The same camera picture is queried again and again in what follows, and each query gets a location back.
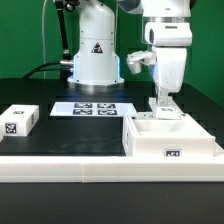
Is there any white cabinet top block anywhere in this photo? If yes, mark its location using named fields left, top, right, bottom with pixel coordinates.
left=0, top=104, right=39, bottom=137

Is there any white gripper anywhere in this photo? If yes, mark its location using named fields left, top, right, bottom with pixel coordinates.
left=144, top=22, right=192, bottom=106

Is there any white L-shaped fence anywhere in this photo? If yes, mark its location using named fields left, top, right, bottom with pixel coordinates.
left=0, top=132, right=224, bottom=183

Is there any white base tag plate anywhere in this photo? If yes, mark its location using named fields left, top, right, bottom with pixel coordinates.
left=50, top=102, right=136, bottom=117

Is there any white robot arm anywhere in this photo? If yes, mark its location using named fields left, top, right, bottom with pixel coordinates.
left=69, top=0, right=192, bottom=105

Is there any black cable bundle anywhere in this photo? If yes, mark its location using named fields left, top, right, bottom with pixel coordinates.
left=22, top=60, right=74, bottom=80

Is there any grey hanging cable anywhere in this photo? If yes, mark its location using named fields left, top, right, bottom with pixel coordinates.
left=41, top=0, right=49, bottom=80

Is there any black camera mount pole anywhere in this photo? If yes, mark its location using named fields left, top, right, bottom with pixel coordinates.
left=54, top=0, right=80, bottom=60

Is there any white cabinet body box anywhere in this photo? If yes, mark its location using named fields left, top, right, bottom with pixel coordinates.
left=122, top=114, right=215, bottom=159

